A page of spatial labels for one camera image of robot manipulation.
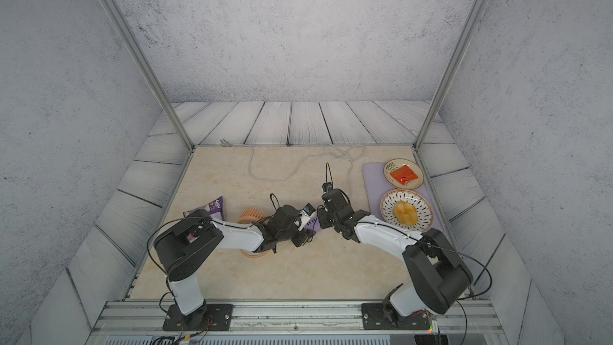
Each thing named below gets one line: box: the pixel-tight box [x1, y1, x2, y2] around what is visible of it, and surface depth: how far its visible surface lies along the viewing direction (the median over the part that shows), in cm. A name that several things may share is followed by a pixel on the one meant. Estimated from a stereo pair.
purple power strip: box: [304, 215, 324, 234], surface depth 84 cm
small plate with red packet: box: [383, 158, 425, 191], surface depth 110 cm
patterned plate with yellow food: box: [379, 188, 435, 233], surface depth 98 cm
